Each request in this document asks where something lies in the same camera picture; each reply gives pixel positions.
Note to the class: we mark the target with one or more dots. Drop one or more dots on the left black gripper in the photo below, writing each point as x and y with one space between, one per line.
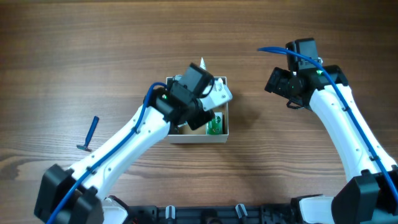
203 118

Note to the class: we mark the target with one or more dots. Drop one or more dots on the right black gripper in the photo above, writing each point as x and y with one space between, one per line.
274 79

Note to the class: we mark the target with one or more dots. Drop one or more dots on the green soap box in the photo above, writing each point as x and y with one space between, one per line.
215 125

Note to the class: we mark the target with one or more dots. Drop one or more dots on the white lotion tube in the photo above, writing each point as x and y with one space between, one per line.
202 63

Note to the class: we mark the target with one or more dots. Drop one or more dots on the blue razor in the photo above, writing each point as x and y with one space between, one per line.
89 136

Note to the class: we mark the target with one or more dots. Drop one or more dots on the blue mouthwash bottle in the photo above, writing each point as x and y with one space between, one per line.
176 78

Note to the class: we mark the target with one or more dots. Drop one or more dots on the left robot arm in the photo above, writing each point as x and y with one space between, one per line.
80 193

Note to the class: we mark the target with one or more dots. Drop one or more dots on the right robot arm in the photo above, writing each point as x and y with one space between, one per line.
370 194

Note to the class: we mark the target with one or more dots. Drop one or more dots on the white cardboard open box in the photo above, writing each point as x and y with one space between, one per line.
186 136

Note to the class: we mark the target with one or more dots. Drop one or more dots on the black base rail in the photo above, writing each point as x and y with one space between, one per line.
263 214

